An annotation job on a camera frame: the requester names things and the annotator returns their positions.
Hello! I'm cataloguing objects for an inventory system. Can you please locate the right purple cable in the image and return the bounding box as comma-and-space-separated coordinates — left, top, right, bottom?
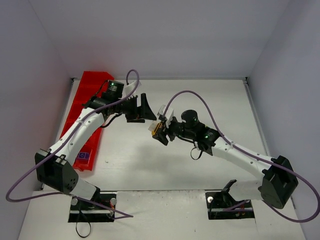
165, 90, 317, 223

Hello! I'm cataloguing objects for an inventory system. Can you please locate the purple lego in bin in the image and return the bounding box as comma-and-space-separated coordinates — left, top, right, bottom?
77, 152, 90, 161

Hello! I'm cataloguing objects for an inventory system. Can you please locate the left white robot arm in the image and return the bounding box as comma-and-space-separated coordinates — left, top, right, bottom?
35, 80, 157, 201

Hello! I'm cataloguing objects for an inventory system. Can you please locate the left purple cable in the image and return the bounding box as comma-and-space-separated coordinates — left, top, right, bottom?
5, 68, 141, 221

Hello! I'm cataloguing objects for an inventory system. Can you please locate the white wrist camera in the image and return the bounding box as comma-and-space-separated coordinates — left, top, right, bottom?
124, 80, 142, 96
157, 105, 174, 128

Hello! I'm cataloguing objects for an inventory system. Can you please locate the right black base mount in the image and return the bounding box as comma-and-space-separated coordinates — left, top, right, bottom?
205, 180, 255, 220

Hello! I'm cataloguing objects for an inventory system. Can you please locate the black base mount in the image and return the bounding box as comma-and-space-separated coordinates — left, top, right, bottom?
68, 192, 117, 223
205, 180, 255, 220

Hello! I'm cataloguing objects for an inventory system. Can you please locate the purple cable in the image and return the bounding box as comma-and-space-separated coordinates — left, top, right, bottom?
5, 68, 141, 221
165, 90, 317, 223

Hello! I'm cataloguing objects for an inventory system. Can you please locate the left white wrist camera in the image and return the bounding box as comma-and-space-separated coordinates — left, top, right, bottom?
124, 80, 142, 96

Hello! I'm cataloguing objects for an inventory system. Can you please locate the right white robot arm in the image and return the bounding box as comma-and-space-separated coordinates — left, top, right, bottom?
149, 110, 298, 209

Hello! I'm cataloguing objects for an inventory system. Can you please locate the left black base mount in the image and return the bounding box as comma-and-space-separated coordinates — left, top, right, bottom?
68, 192, 117, 223

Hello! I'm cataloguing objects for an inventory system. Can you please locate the red divided plastic bin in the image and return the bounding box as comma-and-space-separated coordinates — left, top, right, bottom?
60, 71, 114, 172

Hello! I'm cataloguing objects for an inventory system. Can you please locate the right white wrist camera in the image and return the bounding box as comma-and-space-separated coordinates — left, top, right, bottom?
157, 105, 174, 128

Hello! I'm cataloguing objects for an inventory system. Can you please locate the purple yellow striped lego stack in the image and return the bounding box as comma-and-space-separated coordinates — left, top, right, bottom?
148, 121, 164, 136

